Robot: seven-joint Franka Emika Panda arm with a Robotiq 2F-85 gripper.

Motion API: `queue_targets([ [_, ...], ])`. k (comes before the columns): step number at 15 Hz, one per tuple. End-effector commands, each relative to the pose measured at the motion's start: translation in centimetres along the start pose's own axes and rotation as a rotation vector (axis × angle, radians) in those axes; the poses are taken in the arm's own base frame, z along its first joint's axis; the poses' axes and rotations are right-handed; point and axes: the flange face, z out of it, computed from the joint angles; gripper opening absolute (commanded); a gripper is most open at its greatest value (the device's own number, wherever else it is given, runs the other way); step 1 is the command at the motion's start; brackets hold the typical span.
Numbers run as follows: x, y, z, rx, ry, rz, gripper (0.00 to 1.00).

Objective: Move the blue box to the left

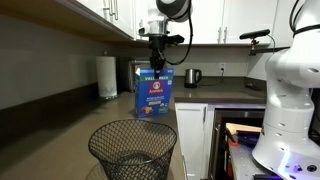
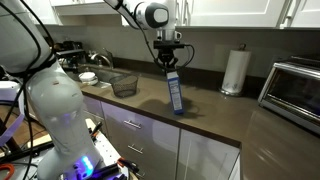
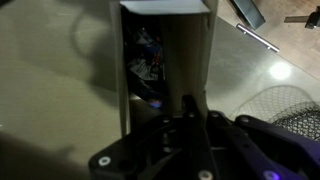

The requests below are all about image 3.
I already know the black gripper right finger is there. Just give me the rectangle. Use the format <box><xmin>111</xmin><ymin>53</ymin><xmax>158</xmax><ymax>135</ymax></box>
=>
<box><xmin>208</xmin><ymin>111</ymin><xmax>320</xmax><ymax>180</ymax></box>

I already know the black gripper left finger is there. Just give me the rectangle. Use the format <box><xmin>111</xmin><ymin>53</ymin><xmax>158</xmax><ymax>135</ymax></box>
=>
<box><xmin>88</xmin><ymin>95</ymin><xmax>218</xmax><ymax>180</ymax></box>

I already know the blue snack cardboard box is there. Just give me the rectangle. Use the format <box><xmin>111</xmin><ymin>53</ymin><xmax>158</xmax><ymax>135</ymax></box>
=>
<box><xmin>111</xmin><ymin>0</ymin><xmax>219</xmax><ymax>138</ymax></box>

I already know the dark foil snack packet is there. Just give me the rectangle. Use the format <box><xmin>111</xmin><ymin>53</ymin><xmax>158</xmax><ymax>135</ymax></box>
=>
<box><xmin>124</xmin><ymin>26</ymin><xmax>167</xmax><ymax>108</ymax></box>

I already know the dark grey slanted panel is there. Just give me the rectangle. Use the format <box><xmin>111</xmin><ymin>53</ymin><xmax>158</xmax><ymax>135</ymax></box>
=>
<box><xmin>231</xmin><ymin>0</ymin><xmax>267</xmax><ymax>31</ymax></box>

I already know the black wire mesh wastebasket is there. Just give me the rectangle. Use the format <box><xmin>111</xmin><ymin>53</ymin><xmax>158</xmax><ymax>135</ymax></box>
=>
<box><xmin>229</xmin><ymin>84</ymin><xmax>320</xmax><ymax>143</ymax></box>

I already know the silver bar drawer handle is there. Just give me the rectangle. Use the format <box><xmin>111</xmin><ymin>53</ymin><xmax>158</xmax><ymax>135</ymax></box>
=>
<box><xmin>235</xmin><ymin>22</ymin><xmax>281</xmax><ymax>53</ymax></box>

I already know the black floor bracket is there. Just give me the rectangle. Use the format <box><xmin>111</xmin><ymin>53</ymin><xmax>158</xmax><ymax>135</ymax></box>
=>
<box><xmin>284</xmin><ymin>5</ymin><xmax>320</xmax><ymax>30</ymax></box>

